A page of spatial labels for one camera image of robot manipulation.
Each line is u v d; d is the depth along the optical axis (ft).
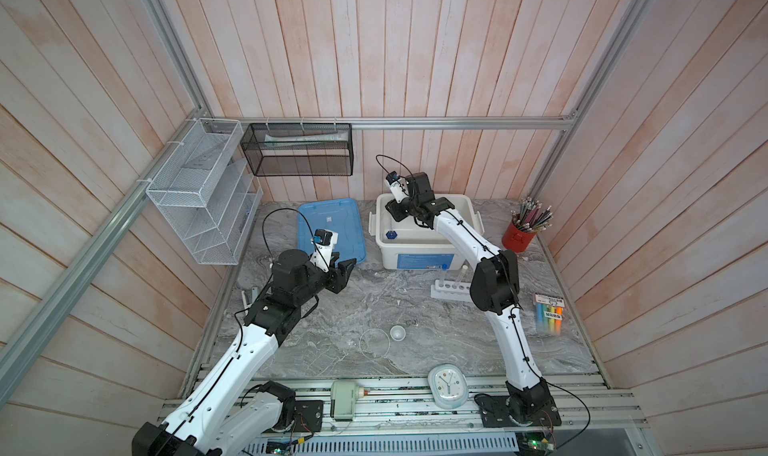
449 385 2.50
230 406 1.44
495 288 2.03
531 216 3.22
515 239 3.37
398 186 2.87
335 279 2.14
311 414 2.40
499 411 2.41
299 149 3.41
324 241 2.04
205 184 2.48
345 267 2.19
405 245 2.90
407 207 2.82
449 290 3.09
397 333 2.83
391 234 3.63
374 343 2.83
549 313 2.96
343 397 2.39
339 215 3.89
